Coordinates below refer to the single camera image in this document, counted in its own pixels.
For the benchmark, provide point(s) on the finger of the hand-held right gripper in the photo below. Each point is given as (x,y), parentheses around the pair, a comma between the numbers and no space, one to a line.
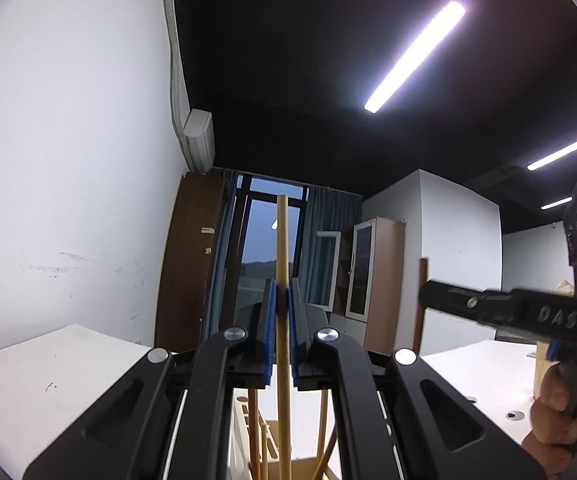
(468,305)

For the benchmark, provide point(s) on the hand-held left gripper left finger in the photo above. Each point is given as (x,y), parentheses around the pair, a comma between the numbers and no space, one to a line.
(268,340)

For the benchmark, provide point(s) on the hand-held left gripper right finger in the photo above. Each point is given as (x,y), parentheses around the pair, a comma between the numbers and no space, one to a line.
(293,350)

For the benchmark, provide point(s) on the brown wooden chopstick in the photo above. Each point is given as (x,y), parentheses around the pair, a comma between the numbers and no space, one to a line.
(254,430)

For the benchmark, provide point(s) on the cream plastic utensil holder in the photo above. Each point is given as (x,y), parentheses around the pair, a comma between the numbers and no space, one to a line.
(241,440)

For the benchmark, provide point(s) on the person's right hand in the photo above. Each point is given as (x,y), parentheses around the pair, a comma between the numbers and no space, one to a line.
(550,425)

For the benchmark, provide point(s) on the long ceiling light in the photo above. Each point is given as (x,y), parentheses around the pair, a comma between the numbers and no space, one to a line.
(557,203)
(413,57)
(565,150)

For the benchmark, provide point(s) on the white window sash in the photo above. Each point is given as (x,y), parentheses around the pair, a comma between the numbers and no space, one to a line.
(326,270)

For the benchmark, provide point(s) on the wooden cabinet with glass door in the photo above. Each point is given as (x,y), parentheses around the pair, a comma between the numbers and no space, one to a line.
(383,260)

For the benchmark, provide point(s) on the dark framed window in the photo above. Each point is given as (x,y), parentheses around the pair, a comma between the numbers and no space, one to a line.
(258,240)

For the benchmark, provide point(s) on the brown wooden door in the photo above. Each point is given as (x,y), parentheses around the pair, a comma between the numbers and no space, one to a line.
(188,270)

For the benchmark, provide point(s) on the blue grey curtain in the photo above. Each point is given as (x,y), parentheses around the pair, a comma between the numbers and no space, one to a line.
(333,210)

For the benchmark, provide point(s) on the white air conditioner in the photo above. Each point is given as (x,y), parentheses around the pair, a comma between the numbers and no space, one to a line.
(201,140)

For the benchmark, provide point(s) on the white wall pipe duct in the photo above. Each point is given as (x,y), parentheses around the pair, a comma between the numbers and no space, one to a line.
(173,60)

